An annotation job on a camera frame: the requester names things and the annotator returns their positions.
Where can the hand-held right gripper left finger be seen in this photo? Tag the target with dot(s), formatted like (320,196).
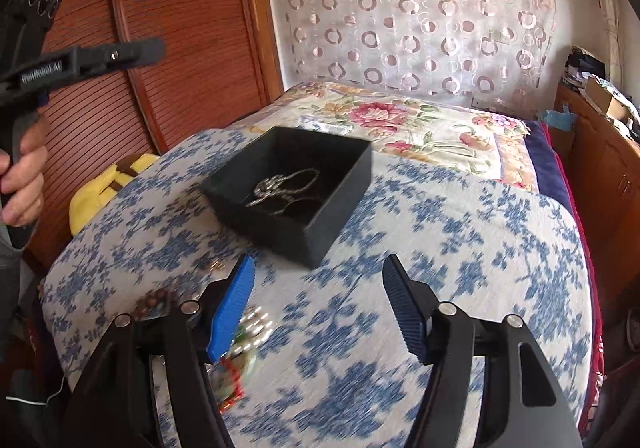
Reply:
(234,305)

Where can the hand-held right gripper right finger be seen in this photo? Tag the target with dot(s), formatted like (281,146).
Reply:
(404,313)

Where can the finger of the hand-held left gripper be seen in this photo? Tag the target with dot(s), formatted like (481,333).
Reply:
(120,56)

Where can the black jewelry box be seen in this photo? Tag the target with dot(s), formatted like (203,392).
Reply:
(295,198)

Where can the person's left hand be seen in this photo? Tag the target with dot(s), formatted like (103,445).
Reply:
(22,178)

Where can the wooden wardrobe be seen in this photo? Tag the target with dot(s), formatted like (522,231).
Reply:
(165,28)

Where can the blue floral blanket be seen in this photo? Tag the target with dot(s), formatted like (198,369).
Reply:
(450,278)

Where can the yellow pillow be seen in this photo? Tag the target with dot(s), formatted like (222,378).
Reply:
(100,190)

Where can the pink flower quilt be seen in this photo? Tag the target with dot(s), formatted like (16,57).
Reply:
(410,123)

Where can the navy blue blanket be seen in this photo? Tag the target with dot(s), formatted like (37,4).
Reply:
(550,163)

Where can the light blue cloth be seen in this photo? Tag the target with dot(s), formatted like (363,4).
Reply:
(556,121)

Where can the wooden side cabinet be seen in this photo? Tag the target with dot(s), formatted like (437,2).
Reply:
(600,163)

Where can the cardboard box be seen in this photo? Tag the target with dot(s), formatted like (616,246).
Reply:
(607,96)

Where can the circle pattern sheer curtain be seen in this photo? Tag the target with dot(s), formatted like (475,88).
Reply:
(415,13)

